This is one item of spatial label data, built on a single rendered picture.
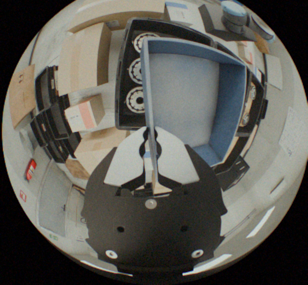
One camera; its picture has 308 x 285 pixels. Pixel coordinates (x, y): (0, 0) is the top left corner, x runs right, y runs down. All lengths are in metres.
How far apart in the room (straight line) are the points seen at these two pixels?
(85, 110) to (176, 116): 0.37
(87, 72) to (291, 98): 3.73
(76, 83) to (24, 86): 2.19
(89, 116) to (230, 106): 0.47
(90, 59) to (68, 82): 0.13
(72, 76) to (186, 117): 0.43
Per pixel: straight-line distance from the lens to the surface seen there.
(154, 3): 0.48
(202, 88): 0.19
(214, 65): 0.21
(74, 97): 0.66
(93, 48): 0.43
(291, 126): 3.51
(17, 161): 2.53
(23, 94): 2.50
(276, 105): 3.57
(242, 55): 0.94
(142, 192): 1.80
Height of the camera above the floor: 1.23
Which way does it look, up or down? 57 degrees down
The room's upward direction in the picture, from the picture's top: 162 degrees clockwise
